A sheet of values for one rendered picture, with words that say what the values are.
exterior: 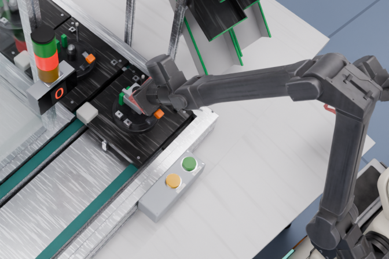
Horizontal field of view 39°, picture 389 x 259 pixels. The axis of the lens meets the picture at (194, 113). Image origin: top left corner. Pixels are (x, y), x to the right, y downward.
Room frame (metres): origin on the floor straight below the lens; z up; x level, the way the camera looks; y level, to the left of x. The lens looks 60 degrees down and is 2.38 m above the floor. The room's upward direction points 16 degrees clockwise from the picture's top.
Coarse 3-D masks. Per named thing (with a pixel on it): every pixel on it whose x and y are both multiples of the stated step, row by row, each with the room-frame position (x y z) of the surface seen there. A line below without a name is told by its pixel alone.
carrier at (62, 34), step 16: (64, 32) 0.96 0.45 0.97; (80, 32) 0.97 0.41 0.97; (64, 48) 0.89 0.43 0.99; (80, 48) 0.90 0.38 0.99; (96, 48) 0.93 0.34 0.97; (112, 48) 0.95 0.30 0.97; (80, 64) 0.85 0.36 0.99; (96, 64) 0.88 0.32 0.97; (128, 64) 0.92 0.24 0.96; (80, 80) 0.81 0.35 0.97; (96, 80) 0.82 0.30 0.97; (64, 96) 0.74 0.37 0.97; (80, 96) 0.76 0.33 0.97
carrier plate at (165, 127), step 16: (128, 80) 0.85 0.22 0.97; (144, 80) 0.87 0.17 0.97; (112, 96) 0.79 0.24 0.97; (176, 112) 0.80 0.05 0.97; (192, 112) 0.81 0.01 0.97; (96, 128) 0.67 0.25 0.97; (112, 128) 0.69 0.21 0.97; (160, 128) 0.73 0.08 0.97; (176, 128) 0.75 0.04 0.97; (112, 144) 0.64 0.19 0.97; (128, 144) 0.66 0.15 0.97; (144, 144) 0.67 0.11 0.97; (160, 144) 0.68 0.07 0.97; (128, 160) 0.61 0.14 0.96; (144, 160) 0.62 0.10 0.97
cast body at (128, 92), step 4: (136, 84) 0.78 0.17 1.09; (124, 88) 0.78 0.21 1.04; (132, 88) 0.76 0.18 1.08; (136, 88) 0.76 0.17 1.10; (124, 92) 0.77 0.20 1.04; (128, 92) 0.75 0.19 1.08; (132, 92) 0.75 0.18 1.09; (124, 96) 0.75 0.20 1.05; (128, 96) 0.74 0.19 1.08; (124, 100) 0.75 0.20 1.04; (128, 100) 0.74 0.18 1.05; (128, 104) 0.74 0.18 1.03; (132, 104) 0.74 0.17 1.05; (132, 108) 0.74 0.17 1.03; (136, 108) 0.73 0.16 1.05; (140, 112) 0.73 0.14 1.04
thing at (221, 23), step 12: (192, 0) 0.96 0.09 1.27; (204, 0) 1.01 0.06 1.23; (216, 0) 1.03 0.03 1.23; (228, 0) 1.04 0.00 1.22; (192, 12) 0.96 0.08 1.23; (204, 12) 0.98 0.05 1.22; (216, 12) 0.99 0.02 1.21; (228, 12) 1.01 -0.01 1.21; (240, 12) 1.02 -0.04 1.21; (204, 24) 0.93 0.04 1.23; (216, 24) 0.96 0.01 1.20; (228, 24) 0.98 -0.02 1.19; (216, 36) 0.92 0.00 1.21
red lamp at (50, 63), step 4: (56, 52) 0.64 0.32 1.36; (36, 56) 0.61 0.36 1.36; (52, 56) 0.62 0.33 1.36; (56, 56) 0.63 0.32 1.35; (36, 60) 0.61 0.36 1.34; (40, 60) 0.61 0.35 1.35; (44, 60) 0.61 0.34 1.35; (48, 60) 0.61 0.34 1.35; (52, 60) 0.62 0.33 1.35; (56, 60) 0.63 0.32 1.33; (36, 64) 0.62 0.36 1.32; (40, 64) 0.61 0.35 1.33; (44, 64) 0.61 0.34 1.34; (48, 64) 0.61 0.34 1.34; (52, 64) 0.62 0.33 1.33; (56, 64) 0.63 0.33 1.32; (40, 68) 0.61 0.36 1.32; (44, 68) 0.61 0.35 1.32; (48, 68) 0.61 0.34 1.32; (52, 68) 0.62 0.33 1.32
